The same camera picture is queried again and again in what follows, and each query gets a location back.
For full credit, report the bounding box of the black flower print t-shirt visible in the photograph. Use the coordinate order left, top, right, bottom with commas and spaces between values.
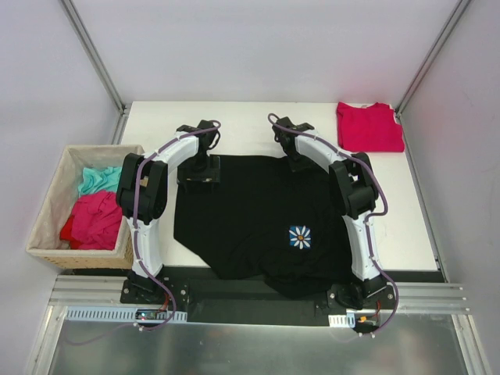
173, 155, 352, 298

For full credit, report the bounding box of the aluminium frame post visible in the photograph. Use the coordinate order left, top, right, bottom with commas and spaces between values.
59, 0, 128, 115
395, 0, 473, 119

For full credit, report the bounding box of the red t-shirt in basket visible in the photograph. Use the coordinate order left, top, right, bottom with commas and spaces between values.
59, 191, 122, 250

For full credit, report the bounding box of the aluminium front rail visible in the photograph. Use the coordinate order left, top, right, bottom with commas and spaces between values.
49, 275, 472, 315

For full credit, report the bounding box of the white cable duct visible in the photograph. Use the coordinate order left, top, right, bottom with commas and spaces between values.
327, 313, 379, 328
66, 306, 188, 324

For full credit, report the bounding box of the wicker laundry basket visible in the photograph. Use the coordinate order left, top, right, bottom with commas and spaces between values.
26, 145, 144, 270

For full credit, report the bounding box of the folded red t-shirt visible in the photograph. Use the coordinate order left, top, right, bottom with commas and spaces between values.
336, 102, 405, 152

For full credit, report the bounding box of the left aluminium frame post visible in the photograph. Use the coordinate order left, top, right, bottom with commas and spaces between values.
59, 0, 128, 115

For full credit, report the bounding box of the left white cable duct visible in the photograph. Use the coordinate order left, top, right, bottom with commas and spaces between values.
66, 306, 188, 324

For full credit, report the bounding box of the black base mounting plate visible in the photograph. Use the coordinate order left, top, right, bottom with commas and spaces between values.
120, 266, 395, 327

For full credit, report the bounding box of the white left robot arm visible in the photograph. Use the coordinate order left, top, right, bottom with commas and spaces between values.
116, 120, 221, 304

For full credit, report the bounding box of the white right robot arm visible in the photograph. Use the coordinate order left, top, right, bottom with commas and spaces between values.
268, 113, 386, 309

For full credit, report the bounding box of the teal t-shirt in basket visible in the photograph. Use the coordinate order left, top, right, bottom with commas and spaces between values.
77, 166, 122, 197

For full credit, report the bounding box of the right aluminium frame post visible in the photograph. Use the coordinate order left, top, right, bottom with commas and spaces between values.
395, 0, 473, 119

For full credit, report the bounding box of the right white cable duct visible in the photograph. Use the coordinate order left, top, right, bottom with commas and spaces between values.
327, 313, 379, 328

